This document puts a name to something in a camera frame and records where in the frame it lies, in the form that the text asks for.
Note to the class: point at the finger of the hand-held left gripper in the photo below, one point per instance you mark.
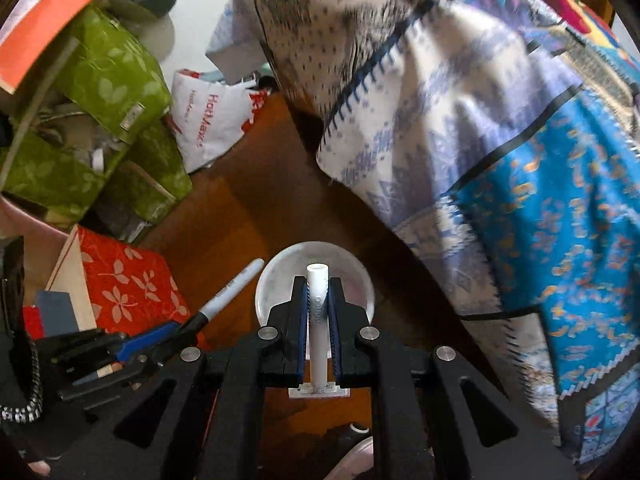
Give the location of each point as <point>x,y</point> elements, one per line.
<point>145,341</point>
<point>107,380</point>

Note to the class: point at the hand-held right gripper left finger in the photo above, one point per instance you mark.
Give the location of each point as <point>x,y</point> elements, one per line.
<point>302,332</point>

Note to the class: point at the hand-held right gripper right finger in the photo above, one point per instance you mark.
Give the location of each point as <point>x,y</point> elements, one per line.
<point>334,332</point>

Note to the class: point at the pink plastic cup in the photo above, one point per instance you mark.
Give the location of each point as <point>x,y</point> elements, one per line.
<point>280,270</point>

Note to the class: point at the white marker with black cap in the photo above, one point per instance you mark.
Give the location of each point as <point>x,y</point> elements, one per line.
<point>225,296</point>

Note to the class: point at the red leaf-print box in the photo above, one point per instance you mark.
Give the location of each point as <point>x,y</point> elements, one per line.
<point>130,280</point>

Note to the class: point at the grey card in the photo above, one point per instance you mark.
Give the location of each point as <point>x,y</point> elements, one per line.
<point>57,312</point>

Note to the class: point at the pale pink container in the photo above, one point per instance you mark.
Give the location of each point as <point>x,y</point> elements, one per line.
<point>350,460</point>

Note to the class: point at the pink tub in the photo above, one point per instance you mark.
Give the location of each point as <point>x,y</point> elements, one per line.
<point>25,245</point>

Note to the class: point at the green leaf-print storage box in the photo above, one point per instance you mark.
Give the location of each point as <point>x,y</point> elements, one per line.
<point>150,180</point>
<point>117,75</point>

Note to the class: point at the green plastic bags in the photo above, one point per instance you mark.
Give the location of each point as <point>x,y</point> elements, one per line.
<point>45,180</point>

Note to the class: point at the blue white patchwork blanket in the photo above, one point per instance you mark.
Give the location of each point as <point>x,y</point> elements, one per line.
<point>450,135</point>

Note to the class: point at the white plastic bag red print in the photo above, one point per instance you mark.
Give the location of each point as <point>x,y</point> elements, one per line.
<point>215,120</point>

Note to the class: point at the orange and white box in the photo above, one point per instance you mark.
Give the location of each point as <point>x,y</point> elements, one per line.
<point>45,25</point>

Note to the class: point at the colourful block quilt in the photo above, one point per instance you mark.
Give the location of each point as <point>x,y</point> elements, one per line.
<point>565,5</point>

